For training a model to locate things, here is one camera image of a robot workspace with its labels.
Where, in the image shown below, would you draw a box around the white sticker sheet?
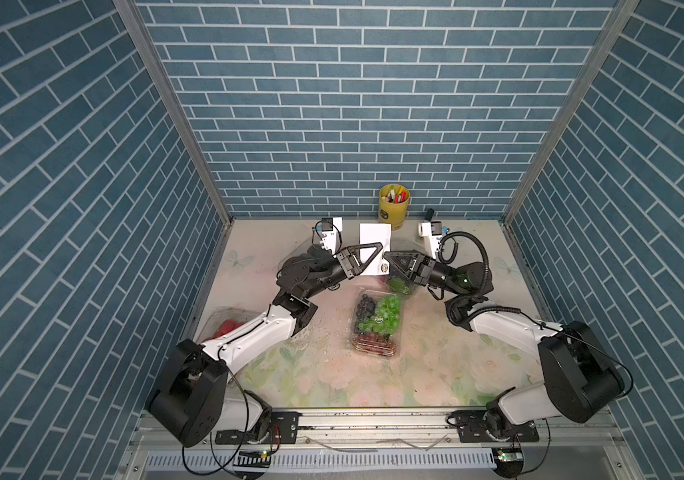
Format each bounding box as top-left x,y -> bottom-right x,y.
359,223 -> 392,276

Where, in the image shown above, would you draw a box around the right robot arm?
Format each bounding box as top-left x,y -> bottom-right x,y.
384,231 -> 635,437

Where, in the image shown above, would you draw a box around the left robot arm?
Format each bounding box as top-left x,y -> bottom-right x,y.
145,242 -> 383,448

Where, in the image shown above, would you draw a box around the clear box of dark grapes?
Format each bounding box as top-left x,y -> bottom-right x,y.
385,276 -> 420,298

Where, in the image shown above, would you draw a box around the clear box of blackberries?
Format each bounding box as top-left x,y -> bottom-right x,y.
278,239 -> 315,270

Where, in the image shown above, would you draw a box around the yellow pen cup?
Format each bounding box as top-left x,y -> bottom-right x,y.
379,184 -> 411,230

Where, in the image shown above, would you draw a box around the clear box of mixed grapes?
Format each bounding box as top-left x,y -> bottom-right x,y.
351,289 -> 403,358

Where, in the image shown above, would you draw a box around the red markers in cup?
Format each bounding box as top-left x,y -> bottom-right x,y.
382,185 -> 409,204

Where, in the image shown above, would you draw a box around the clear box of red berries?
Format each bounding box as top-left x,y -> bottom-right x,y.
195,307 -> 258,343

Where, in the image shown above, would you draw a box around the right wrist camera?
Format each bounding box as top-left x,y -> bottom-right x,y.
419,221 -> 444,259

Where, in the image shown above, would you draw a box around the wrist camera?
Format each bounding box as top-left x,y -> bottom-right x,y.
419,221 -> 444,259
311,217 -> 343,254

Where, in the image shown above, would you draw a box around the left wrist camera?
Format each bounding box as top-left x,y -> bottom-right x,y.
311,217 -> 343,254

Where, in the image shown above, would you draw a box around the aluminium mounting rail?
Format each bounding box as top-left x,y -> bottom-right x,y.
131,407 -> 625,451

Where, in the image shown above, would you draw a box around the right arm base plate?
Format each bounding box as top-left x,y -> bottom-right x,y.
446,409 -> 540,443

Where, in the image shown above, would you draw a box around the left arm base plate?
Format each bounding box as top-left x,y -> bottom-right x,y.
214,411 -> 301,445

